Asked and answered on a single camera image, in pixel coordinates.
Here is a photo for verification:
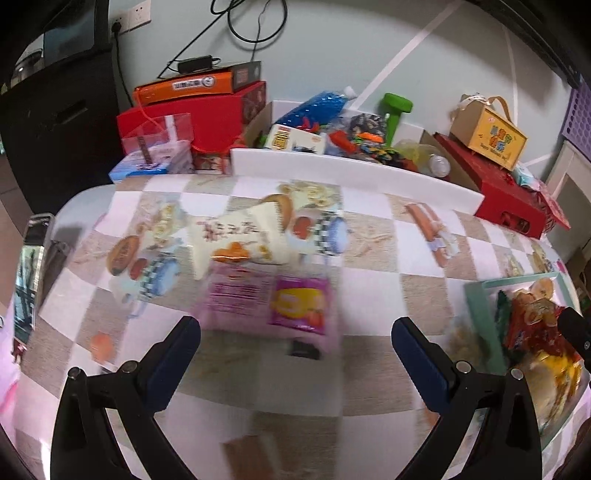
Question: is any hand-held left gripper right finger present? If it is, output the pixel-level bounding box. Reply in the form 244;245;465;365
392;318;543;480

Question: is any purple perforated basket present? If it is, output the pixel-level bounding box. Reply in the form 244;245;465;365
560;78;591;162

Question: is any black television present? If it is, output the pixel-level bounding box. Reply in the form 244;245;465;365
480;0;583;88

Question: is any black cable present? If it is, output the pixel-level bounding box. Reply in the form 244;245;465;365
157;0;289;79

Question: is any black cabinet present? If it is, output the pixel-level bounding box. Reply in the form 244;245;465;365
0;46;134;217

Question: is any black power adapter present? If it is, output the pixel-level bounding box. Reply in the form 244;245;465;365
177;54;214;75

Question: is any white desk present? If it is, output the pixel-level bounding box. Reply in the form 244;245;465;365
545;138;591;217

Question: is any white storage box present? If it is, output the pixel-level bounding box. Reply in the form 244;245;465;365
230;99;485;217

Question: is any orange flat box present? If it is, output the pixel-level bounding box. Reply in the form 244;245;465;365
133;67;236;107

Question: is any black appliance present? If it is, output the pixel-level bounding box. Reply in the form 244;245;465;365
9;0;114;79

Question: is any white wall socket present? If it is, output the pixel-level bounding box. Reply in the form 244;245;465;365
108;0;153;33

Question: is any white calligraphy snack bag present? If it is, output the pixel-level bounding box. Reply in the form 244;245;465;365
187;194;296;281

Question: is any yellow white small box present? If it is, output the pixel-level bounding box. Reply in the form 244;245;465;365
264;124;326;155

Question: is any red snack packet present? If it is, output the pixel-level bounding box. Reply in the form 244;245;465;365
503;314;578;365

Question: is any yellow carry box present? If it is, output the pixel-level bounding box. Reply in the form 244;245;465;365
450;95;529;171

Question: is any green dumbbell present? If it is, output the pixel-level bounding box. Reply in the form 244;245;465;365
381;92;416;144

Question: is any blue bottle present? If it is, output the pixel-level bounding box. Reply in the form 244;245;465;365
272;87;358;127

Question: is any tissue packet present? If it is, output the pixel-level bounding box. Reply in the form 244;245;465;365
512;164;543;190

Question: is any large red gift box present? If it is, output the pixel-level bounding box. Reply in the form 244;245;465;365
433;131;550;240

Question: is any pink snack packet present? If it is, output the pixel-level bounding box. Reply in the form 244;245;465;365
194;265;342;356

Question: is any clear plastic bottle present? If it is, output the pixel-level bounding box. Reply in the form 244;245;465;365
397;138;451;178

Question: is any colourful toy heap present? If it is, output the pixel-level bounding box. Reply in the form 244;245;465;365
330;113;416;169

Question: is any large clear bread bag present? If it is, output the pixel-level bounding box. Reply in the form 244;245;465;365
517;364;568;435

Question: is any light blue box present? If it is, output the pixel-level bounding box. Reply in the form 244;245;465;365
108;141;192;183

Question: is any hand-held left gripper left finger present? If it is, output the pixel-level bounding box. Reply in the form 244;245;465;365
53;316;201;480

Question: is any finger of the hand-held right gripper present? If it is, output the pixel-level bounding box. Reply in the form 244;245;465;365
556;307;591;370

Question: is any smartphone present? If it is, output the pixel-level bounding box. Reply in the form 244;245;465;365
11;212;56;365

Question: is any clear acrylic box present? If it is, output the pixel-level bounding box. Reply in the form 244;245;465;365
121;112;195;167

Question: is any teal shallow tray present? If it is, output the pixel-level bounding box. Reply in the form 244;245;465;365
464;271;591;462

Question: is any red cardboard box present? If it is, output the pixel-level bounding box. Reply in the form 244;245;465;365
115;80;269;153

